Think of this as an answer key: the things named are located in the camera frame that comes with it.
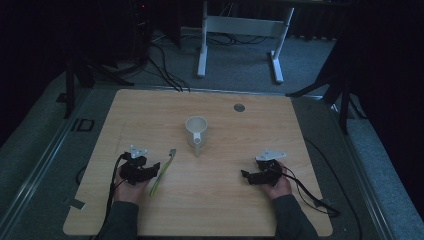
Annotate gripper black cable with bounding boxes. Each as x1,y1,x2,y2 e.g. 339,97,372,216
281,165,342,218
102,152,132,231

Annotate black stand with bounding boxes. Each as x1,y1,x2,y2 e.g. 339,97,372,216
63,49,135,120
285,33,368,136

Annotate green toothbrush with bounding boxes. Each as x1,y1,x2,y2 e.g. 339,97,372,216
149,148,177,197

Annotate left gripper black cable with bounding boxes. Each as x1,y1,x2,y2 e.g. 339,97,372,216
102,152,132,231

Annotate black rectangular floor socket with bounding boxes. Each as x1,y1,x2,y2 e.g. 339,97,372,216
70,117,96,133

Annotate person's left hand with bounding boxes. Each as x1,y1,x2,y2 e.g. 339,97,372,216
112,173,150,205

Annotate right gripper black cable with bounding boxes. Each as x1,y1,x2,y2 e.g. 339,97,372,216
281,165,342,218

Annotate white cup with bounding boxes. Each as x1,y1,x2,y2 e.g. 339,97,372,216
184,115,209,158

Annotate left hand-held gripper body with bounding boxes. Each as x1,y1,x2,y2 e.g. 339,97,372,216
119,144,155,186

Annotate black floor cable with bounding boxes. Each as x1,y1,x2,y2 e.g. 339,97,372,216
302,137,364,240

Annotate black floor cables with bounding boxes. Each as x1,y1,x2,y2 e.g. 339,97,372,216
146,31,271,93

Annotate grey tape piece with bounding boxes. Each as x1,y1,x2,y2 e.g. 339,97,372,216
64,197,87,211

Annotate person's right hand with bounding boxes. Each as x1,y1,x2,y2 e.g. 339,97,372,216
260,161,294,201

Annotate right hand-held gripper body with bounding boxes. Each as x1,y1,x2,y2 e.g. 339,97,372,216
250,148,288,188

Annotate white table frame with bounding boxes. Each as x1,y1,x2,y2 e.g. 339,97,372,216
196,0,296,85

